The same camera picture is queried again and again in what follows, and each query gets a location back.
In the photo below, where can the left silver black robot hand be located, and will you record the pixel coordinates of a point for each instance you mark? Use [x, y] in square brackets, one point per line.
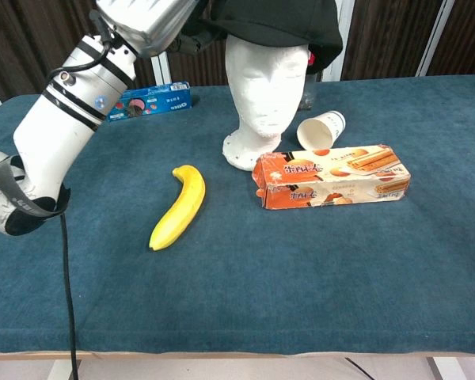
[150, 23]

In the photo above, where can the black baseball cap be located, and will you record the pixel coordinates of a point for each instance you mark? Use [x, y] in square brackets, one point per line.
[277, 20]

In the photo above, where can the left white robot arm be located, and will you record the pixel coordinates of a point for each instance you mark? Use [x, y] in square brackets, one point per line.
[55, 130]

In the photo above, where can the white foam mannequin head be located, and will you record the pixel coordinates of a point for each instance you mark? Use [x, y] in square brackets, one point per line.
[261, 91]

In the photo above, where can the blue Oreo cookie box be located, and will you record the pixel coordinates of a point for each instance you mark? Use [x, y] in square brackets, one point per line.
[158, 101]

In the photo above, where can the plastic bottle with red label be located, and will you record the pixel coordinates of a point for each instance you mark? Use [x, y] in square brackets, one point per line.
[309, 93]

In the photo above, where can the yellow banana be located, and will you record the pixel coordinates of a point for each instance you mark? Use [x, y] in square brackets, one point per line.
[184, 206]

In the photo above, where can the white paper cup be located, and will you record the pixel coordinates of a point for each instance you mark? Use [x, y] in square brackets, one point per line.
[318, 130]

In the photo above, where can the orange egg roll box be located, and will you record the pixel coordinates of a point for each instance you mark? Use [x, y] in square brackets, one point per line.
[332, 178]

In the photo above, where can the blue table mat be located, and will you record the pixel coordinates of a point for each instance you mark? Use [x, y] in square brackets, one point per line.
[281, 277]

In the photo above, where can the white table leg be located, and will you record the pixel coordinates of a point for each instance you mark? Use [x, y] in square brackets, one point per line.
[445, 370]

